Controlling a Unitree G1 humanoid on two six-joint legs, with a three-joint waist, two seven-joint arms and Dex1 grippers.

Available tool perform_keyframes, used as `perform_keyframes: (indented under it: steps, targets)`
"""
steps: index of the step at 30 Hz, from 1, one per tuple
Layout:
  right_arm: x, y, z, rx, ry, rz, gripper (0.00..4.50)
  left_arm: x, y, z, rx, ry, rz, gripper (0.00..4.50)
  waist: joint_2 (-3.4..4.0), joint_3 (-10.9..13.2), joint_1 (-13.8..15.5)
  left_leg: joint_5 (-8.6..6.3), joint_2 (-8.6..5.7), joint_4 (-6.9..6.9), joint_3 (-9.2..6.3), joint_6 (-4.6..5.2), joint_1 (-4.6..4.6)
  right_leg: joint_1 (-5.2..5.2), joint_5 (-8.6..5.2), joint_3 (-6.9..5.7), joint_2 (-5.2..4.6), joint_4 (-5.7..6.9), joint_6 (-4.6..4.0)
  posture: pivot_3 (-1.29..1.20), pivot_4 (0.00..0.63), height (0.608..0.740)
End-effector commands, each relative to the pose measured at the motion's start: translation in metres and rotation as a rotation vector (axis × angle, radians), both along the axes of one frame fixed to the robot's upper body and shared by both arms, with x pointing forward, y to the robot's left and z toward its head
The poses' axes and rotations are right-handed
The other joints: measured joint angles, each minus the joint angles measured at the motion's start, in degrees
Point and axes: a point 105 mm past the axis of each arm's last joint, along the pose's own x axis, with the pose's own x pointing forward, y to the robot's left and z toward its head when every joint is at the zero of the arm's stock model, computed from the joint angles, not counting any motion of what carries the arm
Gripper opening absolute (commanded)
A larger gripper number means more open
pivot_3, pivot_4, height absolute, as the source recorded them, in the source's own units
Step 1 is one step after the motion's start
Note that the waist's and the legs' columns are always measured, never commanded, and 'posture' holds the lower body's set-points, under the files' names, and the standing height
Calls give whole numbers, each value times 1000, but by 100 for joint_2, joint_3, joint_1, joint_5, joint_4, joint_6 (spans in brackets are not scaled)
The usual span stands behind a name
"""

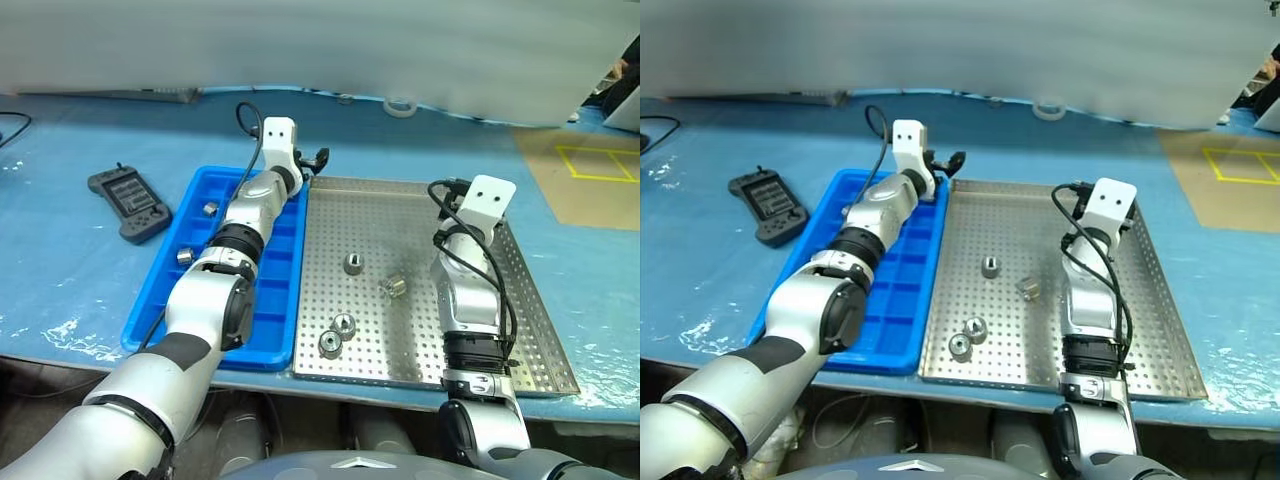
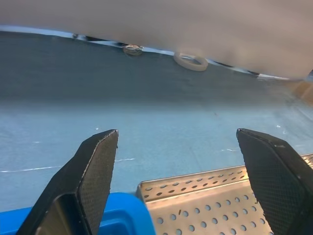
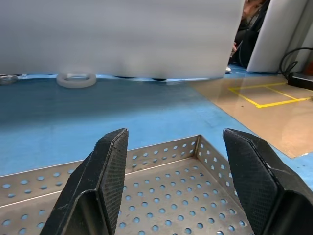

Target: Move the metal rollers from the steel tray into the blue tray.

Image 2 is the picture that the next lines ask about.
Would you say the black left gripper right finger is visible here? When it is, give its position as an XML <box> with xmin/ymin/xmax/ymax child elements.
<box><xmin>236</xmin><ymin>128</ymin><xmax>313</xmax><ymax>235</ymax></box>

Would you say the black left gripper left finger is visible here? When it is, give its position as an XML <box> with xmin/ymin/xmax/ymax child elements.
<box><xmin>16</xmin><ymin>129</ymin><xmax>120</xmax><ymax>235</ymax></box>

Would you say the blue plastic compartment tray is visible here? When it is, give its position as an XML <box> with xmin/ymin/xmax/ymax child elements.
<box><xmin>0</xmin><ymin>192</ymin><xmax>157</xmax><ymax>235</ymax></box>

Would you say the perforated metal tray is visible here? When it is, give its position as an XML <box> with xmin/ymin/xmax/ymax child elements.
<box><xmin>136</xmin><ymin>153</ymin><xmax>313</xmax><ymax>235</ymax></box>

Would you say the white tape ring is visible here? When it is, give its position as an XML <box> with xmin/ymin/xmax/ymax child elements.
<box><xmin>173</xmin><ymin>50</ymin><xmax>209</xmax><ymax>72</ymax></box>

